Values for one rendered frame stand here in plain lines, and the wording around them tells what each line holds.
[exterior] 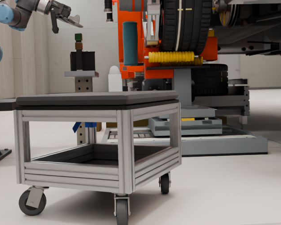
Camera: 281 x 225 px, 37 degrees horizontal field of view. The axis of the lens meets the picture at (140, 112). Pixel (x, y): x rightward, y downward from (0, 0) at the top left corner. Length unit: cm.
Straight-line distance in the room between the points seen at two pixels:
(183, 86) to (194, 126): 27
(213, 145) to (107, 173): 111
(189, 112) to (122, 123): 124
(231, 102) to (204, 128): 86
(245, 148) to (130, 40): 92
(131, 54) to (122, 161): 152
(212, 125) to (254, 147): 26
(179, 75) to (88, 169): 139
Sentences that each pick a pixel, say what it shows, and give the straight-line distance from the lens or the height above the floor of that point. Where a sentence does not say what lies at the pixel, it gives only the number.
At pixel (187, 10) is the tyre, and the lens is 215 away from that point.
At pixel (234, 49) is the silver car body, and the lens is 637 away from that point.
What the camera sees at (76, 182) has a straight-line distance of 111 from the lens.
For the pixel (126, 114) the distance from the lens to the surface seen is 101.
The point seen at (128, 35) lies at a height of 66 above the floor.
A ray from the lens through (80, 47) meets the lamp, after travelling 238.
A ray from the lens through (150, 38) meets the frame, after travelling 228.
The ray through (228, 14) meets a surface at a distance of 246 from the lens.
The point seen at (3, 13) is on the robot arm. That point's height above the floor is 74.
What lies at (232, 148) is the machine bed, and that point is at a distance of 212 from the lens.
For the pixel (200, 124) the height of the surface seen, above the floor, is 15.
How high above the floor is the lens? 36
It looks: 4 degrees down
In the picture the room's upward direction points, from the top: 2 degrees counter-clockwise
